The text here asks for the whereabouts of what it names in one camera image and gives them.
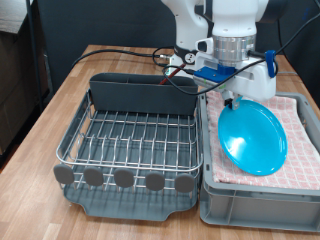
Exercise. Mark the grey dish drying rack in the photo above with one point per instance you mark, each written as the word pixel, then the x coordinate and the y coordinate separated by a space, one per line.
pixel 133 208

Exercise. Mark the light gray textured sheet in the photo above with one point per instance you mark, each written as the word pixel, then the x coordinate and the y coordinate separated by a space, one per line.
pixel 11 13

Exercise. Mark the gray plastic crate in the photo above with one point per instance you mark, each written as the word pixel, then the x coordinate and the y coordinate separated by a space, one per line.
pixel 260 206

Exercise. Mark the pink checkered towel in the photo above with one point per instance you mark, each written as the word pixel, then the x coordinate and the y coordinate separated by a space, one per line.
pixel 300 160

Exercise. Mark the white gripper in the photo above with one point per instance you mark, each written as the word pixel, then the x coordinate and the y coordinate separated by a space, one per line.
pixel 256 83

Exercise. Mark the blue plate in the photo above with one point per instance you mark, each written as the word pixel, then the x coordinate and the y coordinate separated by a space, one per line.
pixel 253 140

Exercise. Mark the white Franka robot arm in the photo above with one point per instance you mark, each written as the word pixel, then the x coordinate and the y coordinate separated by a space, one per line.
pixel 233 16

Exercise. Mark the dark gray cutlery holder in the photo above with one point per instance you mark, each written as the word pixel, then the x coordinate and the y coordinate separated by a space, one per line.
pixel 143 96

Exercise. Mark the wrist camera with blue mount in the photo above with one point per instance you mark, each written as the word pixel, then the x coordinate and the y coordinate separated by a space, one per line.
pixel 213 72

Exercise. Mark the brown background cabinet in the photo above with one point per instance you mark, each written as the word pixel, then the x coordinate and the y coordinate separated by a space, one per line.
pixel 13 83

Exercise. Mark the black vertical pole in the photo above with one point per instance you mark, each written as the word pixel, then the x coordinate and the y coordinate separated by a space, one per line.
pixel 33 50

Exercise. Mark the dark partition panel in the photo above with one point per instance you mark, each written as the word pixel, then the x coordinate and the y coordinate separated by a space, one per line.
pixel 100 20

